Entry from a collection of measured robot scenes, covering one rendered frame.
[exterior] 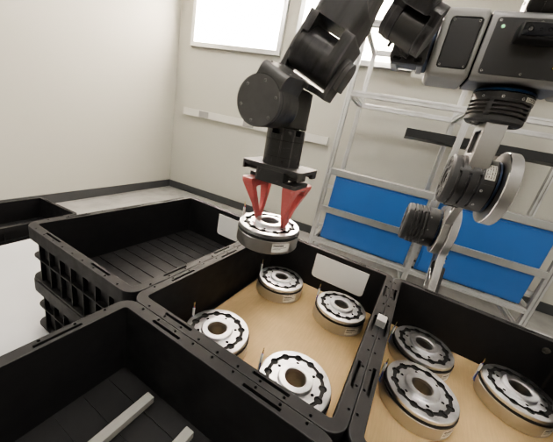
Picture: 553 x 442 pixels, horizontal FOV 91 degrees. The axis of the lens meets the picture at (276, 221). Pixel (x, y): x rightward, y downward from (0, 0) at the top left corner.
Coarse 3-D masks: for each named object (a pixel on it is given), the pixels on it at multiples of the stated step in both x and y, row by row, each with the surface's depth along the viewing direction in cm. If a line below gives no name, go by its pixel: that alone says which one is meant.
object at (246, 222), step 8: (248, 216) 47; (280, 216) 50; (240, 224) 44; (248, 224) 45; (256, 224) 44; (288, 224) 47; (296, 224) 48; (256, 232) 41; (264, 232) 42; (272, 232) 43; (280, 232) 43; (288, 232) 44; (296, 232) 44
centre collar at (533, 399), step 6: (504, 378) 45; (510, 378) 45; (516, 378) 45; (504, 384) 44; (522, 384) 44; (510, 390) 43; (528, 390) 44; (534, 390) 44; (516, 396) 42; (522, 396) 42; (528, 396) 42; (534, 396) 42; (528, 402) 41; (534, 402) 41
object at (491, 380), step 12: (480, 372) 46; (492, 372) 47; (504, 372) 47; (516, 372) 48; (492, 384) 44; (528, 384) 45; (504, 396) 42; (540, 396) 43; (516, 408) 40; (528, 408) 41; (540, 408) 41; (552, 408) 42; (540, 420) 39; (552, 420) 39
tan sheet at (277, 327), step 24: (312, 288) 66; (240, 312) 53; (264, 312) 54; (288, 312) 56; (264, 336) 48; (288, 336) 49; (312, 336) 51; (336, 336) 52; (360, 336) 53; (336, 360) 46; (336, 384) 42
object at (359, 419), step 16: (416, 288) 55; (464, 304) 52; (496, 320) 50; (544, 336) 47; (368, 368) 33; (368, 384) 31; (368, 400) 29; (352, 416) 27; (368, 416) 27; (352, 432) 25
